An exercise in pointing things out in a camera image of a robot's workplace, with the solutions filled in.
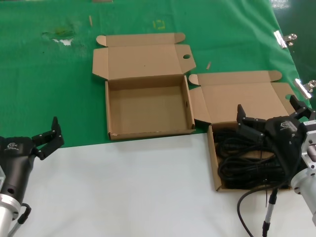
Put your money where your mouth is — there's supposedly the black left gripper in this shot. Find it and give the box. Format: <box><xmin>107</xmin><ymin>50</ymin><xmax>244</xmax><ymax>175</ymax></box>
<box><xmin>0</xmin><ymin>116</ymin><xmax>66</xmax><ymax>202</ymax></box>

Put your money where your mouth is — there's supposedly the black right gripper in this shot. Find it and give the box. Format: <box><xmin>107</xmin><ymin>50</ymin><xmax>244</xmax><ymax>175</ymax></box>
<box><xmin>237</xmin><ymin>94</ymin><xmax>313</xmax><ymax>175</ymax></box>

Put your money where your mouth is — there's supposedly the brown cardboard box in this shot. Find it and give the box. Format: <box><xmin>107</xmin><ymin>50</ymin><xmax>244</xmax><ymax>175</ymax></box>
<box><xmin>188</xmin><ymin>70</ymin><xmax>305</xmax><ymax>192</ymax></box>
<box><xmin>92</xmin><ymin>32</ymin><xmax>197</xmax><ymax>141</ymax></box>

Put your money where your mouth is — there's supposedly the silver binder clip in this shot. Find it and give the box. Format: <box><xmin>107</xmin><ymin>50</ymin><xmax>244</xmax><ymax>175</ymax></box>
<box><xmin>273</xmin><ymin>31</ymin><xmax>298</xmax><ymax>49</ymax></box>
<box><xmin>293</xmin><ymin>78</ymin><xmax>316</xmax><ymax>100</ymax></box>

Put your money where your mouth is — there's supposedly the green table cloth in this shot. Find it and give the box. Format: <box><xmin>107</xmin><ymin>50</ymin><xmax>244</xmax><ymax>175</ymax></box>
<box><xmin>0</xmin><ymin>0</ymin><xmax>314</xmax><ymax>151</ymax></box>

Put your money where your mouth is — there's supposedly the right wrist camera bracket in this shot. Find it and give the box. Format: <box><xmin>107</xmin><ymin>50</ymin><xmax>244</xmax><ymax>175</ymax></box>
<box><xmin>299</xmin><ymin>120</ymin><xmax>316</xmax><ymax>171</ymax></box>

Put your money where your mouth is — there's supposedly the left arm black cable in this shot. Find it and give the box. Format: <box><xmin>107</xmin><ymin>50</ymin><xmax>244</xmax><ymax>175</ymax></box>
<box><xmin>7</xmin><ymin>202</ymin><xmax>33</xmax><ymax>237</ymax></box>

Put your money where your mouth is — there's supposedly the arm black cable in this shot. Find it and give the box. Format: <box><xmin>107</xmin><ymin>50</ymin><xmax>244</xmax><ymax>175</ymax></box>
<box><xmin>237</xmin><ymin>185</ymin><xmax>276</xmax><ymax>237</ymax></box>
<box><xmin>7</xmin><ymin>202</ymin><xmax>33</xmax><ymax>237</ymax></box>

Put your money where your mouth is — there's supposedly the right arm silver connector cable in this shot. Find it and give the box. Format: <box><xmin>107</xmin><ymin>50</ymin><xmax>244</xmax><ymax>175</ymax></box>
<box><xmin>261</xmin><ymin>186</ymin><xmax>279</xmax><ymax>237</ymax></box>

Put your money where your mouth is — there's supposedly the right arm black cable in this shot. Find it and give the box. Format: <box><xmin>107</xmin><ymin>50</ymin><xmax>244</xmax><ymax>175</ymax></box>
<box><xmin>237</xmin><ymin>185</ymin><xmax>276</xmax><ymax>237</ymax></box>

